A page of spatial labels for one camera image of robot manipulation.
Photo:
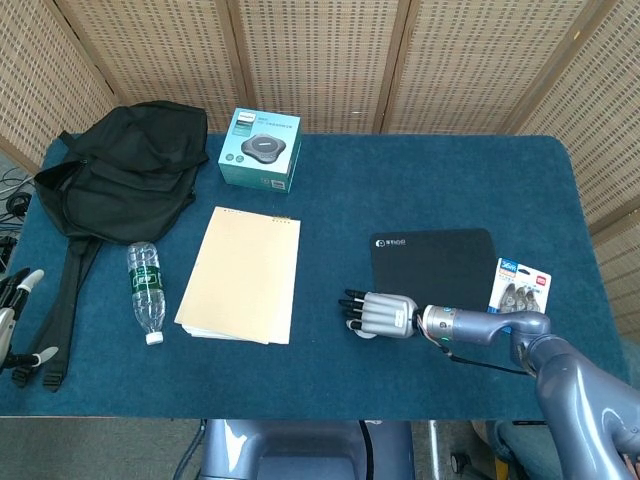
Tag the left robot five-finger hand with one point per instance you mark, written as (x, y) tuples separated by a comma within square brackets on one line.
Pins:
[(15, 300)]

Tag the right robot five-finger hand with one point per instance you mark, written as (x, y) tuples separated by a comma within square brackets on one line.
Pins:
[(387, 315)]

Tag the white computer mouse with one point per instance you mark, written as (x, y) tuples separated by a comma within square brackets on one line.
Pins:
[(366, 335)]

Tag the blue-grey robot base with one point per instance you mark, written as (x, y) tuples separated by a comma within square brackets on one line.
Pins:
[(300, 450)]

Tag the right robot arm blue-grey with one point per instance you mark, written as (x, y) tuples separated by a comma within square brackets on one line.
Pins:
[(565, 370)]

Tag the black mouse pad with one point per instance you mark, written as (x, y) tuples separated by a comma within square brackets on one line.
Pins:
[(435, 265)]

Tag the blue table cloth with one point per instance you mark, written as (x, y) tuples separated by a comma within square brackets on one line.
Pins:
[(350, 190)]

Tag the clear plastic water bottle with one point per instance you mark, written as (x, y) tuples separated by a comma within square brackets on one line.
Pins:
[(146, 285)]

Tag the correction tape blister pack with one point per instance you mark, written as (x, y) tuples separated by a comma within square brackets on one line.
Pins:
[(522, 287)]

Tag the metal table leg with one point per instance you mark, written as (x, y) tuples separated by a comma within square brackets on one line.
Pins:
[(434, 450)]

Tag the beige notepad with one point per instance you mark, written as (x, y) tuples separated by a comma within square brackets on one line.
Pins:
[(245, 275)]

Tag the black backpack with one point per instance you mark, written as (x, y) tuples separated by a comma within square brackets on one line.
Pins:
[(125, 170)]

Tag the person leg in jeans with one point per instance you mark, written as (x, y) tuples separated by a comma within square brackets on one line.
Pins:
[(515, 440)]

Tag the teal speakerphone box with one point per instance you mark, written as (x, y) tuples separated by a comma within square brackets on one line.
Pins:
[(260, 155)]

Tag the woven folding screen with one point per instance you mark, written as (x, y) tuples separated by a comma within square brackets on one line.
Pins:
[(320, 60)]

